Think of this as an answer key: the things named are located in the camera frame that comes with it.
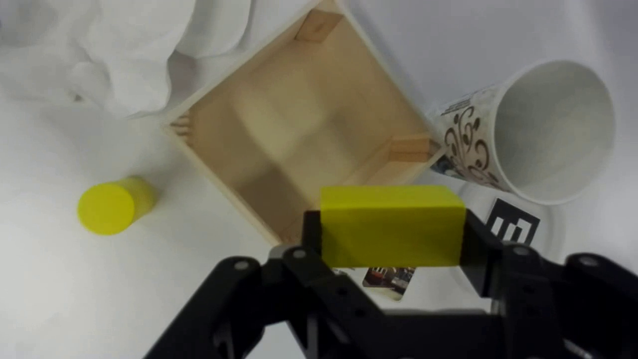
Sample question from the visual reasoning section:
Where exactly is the small labelled glass bottle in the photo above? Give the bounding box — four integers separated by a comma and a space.
361, 265, 419, 299

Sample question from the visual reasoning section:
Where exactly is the white mug with dark pattern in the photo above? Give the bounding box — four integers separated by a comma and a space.
435, 58, 619, 207

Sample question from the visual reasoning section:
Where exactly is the yellow cylinder block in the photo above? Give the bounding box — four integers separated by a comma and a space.
76, 173, 160, 237

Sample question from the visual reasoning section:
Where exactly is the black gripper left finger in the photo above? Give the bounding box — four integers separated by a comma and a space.
144, 209, 401, 359

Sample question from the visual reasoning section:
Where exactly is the square wooden box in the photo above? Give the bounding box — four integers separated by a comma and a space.
162, 0, 447, 247

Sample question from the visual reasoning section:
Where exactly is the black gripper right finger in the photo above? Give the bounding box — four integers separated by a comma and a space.
459, 209, 638, 359

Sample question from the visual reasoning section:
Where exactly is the crumpled white cloth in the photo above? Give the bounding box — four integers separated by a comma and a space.
0, 0, 258, 120

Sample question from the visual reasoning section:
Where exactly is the black white marker tag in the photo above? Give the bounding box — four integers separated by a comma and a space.
487, 197, 543, 249

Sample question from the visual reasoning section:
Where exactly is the yellow rectangular block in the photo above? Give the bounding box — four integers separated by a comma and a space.
319, 183, 469, 269

